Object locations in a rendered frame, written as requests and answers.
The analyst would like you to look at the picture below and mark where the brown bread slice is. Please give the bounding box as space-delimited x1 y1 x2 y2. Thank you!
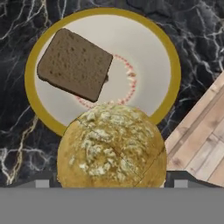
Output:
36 27 114 103

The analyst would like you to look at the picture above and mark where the white bowl with yellow rim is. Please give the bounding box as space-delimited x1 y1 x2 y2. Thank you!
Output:
24 7 182 137

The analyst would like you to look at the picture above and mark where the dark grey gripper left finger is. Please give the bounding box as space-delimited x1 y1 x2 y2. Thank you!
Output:
8 171 61 189

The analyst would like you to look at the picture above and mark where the round golden bread roll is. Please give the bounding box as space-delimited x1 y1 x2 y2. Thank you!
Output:
56 102 168 189

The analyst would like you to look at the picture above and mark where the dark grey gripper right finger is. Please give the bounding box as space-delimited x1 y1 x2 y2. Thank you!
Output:
164 170 218 189

